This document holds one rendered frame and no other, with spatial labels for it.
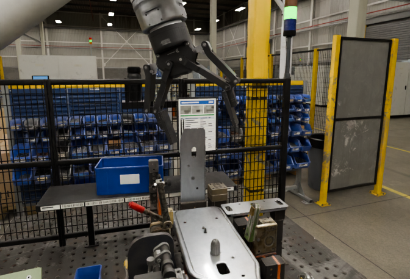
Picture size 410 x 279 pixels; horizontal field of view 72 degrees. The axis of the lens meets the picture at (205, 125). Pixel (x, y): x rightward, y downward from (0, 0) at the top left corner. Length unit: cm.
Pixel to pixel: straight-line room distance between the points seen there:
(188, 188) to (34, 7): 106
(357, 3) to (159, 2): 791
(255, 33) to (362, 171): 293
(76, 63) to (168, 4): 692
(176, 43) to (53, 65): 699
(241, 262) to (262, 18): 124
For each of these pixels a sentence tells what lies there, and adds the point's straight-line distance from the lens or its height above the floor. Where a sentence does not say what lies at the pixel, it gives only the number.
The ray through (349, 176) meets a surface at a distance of 407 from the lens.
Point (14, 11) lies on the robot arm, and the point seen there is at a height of 164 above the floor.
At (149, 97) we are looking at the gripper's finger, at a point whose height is 152.
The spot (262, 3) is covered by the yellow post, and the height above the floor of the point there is 195.
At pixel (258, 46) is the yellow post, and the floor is 173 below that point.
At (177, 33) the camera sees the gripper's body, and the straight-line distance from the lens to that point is 53.
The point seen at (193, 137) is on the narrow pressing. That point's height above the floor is 130.
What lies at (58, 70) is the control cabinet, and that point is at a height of 166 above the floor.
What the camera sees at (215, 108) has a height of 139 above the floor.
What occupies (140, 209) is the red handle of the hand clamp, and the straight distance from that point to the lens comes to 102.
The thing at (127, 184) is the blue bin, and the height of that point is 107.
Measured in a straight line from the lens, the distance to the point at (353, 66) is 376.
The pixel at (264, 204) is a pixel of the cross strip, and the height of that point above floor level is 100.
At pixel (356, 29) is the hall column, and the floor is 265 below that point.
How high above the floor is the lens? 157
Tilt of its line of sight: 10 degrees down
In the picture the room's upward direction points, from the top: straight up
